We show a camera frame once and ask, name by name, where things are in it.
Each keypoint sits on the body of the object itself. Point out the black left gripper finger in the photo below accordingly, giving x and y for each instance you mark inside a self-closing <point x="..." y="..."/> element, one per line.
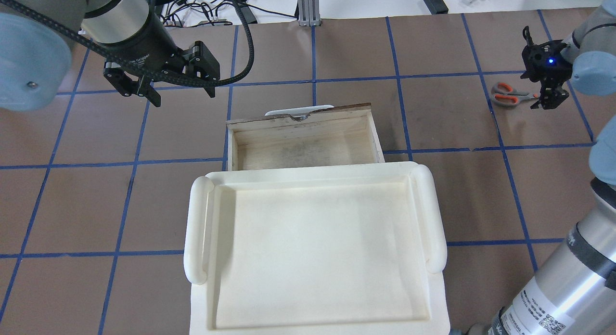
<point x="127" y="87"/>
<point x="211" y="91"/>

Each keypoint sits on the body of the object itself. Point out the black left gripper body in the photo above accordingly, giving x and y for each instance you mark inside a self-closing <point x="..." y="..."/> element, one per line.
<point x="139" y="48"/>

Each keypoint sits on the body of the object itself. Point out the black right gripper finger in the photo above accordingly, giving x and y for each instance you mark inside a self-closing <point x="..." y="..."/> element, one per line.
<point x="527" y="38"/>
<point x="550" y="97"/>

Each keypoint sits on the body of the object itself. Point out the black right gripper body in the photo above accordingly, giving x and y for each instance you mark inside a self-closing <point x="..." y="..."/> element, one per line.
<point x="543" y="54"/>

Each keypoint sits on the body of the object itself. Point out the orange grey handled scissors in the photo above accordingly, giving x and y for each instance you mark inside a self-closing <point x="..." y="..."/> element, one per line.
<point x="505" y="95"/>

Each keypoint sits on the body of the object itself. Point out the wooden drawer with white handle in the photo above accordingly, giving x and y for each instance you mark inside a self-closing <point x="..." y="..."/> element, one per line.
<point x="322" y="135"/>

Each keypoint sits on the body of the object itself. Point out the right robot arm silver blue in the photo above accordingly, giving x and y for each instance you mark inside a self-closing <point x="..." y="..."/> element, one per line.
<point x="573" y="292"/>

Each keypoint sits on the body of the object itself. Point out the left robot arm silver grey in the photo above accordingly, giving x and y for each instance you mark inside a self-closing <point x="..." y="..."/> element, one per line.
<point x="37" y="37"/>

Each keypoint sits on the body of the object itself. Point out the black power adapter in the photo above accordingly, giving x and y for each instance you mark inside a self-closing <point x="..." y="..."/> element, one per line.
<point x="436" y="6"/>

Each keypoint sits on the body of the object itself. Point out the cream plastic tray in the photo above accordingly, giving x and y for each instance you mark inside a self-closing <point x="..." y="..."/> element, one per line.
<point x="334" y="250"/>

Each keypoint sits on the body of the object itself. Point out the aluminium profile post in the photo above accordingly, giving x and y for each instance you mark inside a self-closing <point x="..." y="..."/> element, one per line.
<point x="308" y="13"/>

